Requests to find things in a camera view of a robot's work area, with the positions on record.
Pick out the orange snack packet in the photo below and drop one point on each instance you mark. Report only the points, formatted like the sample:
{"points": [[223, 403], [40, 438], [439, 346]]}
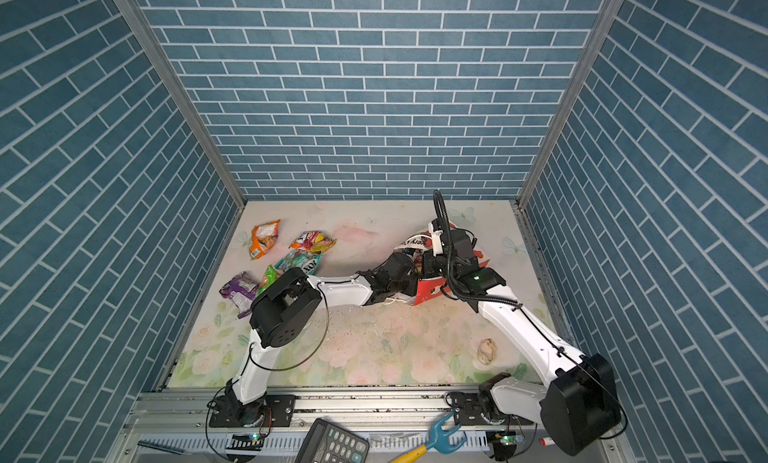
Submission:
{"points": [[262, 238]]}

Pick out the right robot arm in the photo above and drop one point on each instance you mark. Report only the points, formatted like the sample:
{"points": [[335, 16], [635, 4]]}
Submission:
{"points": [[575, 399]]}

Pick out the aluminium front rail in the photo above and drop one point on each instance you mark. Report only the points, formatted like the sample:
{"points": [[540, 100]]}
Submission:
{"points": [[171, 426]]}

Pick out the green snack packet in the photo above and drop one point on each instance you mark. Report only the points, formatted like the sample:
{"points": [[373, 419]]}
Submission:
{"points": [[305, 260]]}

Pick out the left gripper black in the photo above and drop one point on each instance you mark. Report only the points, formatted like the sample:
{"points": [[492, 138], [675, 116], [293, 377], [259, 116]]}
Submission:
{"points": [[413, 283]]}

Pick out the beige shell sticker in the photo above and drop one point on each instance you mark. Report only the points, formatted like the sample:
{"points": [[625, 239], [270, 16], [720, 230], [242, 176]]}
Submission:
{"points": [[486, 351]]}

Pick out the red white paper bag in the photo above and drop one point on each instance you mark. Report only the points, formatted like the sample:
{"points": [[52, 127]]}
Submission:
{"points": [[414, 247]]}

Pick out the black calculator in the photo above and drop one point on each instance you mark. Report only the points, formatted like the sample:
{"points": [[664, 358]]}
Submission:
{"points": [[327, 442]]}

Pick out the purple snack packet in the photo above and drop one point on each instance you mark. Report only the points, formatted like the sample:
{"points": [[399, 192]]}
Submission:
{"points": [[241, 290]]}

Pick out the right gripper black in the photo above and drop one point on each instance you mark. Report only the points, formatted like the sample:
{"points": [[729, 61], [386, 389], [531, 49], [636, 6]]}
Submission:
{"points": [[427, 269]]}

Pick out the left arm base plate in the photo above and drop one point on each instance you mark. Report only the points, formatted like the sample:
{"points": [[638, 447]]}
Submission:
{"points": [[268, 411]]}

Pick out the orange Fox's candy packet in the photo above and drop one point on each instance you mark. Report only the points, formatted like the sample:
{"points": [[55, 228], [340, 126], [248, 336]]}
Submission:
{"points": [[313, 241]]}

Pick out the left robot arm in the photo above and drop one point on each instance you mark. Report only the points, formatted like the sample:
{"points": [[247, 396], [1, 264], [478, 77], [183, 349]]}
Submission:
{"points": [[279, 315]]}

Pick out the blue yellow clamp tool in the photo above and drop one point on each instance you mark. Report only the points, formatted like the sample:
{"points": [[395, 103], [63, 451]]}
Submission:
{"points": [[439, 439]]}

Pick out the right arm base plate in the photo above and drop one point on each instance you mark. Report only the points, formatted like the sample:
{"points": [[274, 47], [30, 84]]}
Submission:
{"points": [[476, 409]]}

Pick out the green chips bag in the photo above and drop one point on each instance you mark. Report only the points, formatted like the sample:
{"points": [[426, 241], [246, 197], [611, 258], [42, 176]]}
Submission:
{"points": [[270, 276]]}

